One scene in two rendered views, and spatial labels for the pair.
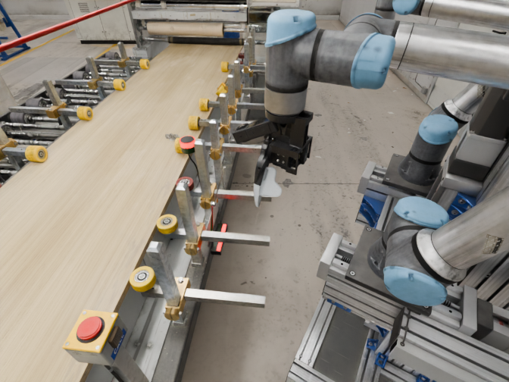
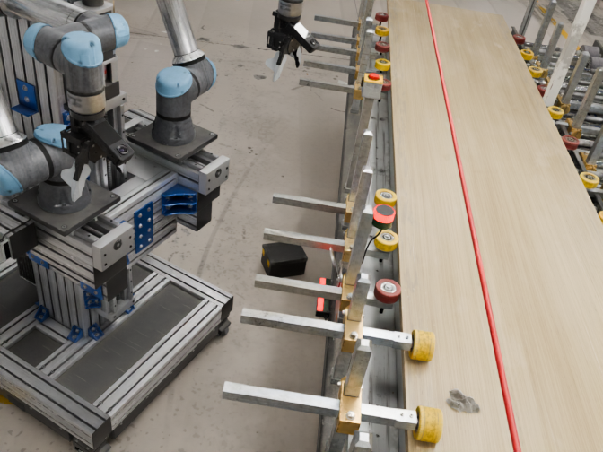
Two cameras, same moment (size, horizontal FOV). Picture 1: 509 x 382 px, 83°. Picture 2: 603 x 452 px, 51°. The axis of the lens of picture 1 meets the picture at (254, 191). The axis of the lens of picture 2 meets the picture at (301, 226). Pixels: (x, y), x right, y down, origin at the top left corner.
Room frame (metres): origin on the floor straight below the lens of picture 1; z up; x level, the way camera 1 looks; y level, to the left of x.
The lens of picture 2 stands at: (2.43, -0.12, 2.18)
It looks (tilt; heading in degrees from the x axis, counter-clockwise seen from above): 38 degrees down; 174
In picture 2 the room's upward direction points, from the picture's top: 9 degrees clockwise
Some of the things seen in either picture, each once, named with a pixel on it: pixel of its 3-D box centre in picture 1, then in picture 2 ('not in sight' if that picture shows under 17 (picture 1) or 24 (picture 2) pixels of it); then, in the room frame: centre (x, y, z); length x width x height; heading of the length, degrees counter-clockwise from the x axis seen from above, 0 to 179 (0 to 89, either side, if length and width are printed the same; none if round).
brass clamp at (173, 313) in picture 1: (177, 298); (352, 207); (0.51, 0.27, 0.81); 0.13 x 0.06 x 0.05; 174
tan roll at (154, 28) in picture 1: (204, 29); not in sight; (3.38, 0.52, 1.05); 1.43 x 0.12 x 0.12; 84
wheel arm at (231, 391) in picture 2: (235, 123); (327, 405); (1.52, 0.11, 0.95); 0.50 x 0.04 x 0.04; 84
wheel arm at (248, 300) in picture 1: (203, 296); (329, 207); (0.52, 0.18, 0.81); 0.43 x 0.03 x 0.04; 84
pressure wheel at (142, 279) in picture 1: (145, 284); (383, 206); (0.54, 0.38, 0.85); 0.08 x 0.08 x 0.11
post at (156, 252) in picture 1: (170, 291); (356, 186); (0.49, 0.27, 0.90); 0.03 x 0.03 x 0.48; 84
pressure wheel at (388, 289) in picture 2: (185, 190); (384, 299); (1.04, 0.33, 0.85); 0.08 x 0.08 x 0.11
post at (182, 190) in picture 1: (191, 232); (354, 226); (0.74, 0.24, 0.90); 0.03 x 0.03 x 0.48; 84
